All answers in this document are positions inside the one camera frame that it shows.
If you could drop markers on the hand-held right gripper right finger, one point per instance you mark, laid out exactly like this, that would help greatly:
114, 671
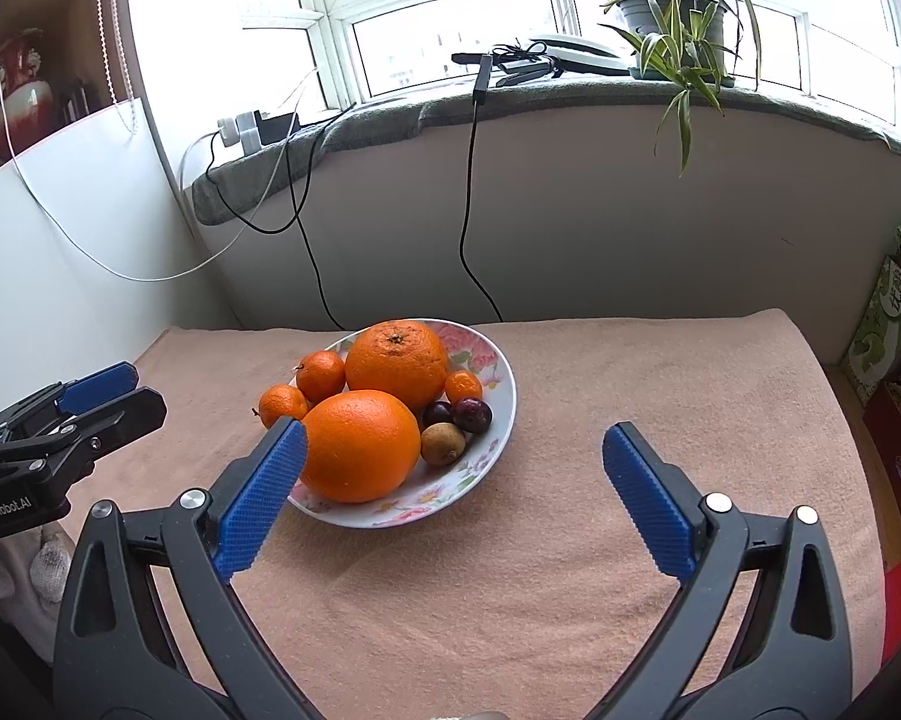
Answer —
649, 502

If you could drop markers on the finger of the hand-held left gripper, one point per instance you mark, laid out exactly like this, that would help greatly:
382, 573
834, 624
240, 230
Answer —
97, 386
112, 424

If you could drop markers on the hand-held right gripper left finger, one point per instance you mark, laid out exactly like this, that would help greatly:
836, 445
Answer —
262, 499

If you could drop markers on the tangerine with long stem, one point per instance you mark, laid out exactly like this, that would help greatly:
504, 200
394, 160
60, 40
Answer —
281, 405

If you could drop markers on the smooth orange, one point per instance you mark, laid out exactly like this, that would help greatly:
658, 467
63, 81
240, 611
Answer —
356, 446

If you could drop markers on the floral ceramic plate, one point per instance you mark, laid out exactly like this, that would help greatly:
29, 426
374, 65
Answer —
420, 506

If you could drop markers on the brown kiwi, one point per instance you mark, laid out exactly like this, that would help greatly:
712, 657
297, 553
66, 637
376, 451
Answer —
443, 442

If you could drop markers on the large rough-skinned orange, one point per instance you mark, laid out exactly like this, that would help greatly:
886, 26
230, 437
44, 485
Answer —
396, 364

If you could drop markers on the dark purple plum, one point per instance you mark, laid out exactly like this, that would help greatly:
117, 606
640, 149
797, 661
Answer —
437, 414

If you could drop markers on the red plum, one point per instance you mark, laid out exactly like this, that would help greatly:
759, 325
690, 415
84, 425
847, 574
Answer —
471, 414

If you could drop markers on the small tangerine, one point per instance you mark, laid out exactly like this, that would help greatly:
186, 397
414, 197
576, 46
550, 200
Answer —
464, 387

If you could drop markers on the person's left hand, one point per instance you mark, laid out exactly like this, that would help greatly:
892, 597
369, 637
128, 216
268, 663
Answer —
45, 562

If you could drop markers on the white power adapter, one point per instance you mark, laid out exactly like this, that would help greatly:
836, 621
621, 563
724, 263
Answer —
229, 131
247, 127

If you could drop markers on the green snack package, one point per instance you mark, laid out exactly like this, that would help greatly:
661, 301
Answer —
882, 330

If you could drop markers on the red ceramic vase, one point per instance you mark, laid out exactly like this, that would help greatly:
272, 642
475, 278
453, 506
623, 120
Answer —
19, 101

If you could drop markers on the wooden bookshelf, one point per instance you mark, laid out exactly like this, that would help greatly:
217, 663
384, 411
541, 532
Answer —
67, 22

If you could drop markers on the grey windowsill mat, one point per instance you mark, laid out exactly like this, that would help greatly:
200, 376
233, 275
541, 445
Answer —
375, 120

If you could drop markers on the potted spider plant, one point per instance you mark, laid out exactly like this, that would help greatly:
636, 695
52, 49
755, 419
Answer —
675, 22

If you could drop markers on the white window frame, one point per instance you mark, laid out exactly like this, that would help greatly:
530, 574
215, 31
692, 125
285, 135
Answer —
329, 22

